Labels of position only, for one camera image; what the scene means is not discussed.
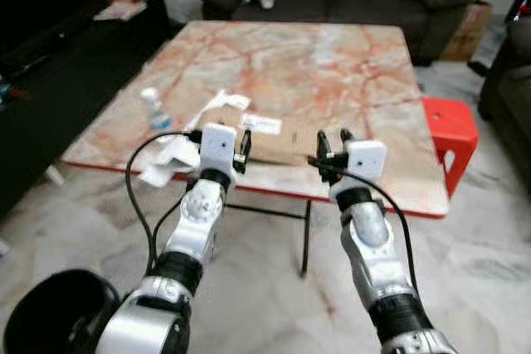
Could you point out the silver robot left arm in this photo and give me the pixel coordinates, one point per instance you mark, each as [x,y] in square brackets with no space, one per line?
[195,221]

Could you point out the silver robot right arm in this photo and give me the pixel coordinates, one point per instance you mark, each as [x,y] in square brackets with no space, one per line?
[373,246]

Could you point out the black round rubbish bin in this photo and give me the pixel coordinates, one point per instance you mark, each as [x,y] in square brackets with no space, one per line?
[50,312]

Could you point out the flat brown cardboard box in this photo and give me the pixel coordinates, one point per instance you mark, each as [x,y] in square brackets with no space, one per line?
[286,143]

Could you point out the clear plastic water bottle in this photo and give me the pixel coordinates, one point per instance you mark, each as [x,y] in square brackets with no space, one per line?
[156,113]

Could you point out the red plastic stool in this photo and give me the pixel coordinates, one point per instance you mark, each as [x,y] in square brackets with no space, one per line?
[452,134]

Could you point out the dark grey long sofa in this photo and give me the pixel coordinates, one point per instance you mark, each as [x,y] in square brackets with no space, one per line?
[348,14]

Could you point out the black flat floor item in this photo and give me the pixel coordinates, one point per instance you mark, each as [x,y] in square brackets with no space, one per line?
[478,68]

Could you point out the brown cardboard storage box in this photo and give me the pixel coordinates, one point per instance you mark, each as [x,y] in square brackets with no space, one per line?
[466,32]

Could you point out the dark grey short sofa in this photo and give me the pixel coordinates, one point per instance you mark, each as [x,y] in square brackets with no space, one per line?
[502,72]

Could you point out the printed magazine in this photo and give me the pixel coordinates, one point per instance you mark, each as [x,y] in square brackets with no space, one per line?
[120,11]

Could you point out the black low cabinet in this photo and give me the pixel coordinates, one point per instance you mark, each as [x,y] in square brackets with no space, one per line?
[66,97]

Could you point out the red cloth item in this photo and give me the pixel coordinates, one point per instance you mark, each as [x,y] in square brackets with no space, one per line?
[523,8]

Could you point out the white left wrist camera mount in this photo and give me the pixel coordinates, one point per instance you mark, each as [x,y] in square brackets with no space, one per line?
[218,147]

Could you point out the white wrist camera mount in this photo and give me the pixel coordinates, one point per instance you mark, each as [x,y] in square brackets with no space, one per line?
[367,163]
[218,147]

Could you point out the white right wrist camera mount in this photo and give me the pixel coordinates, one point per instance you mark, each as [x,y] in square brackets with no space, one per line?
[367,163]

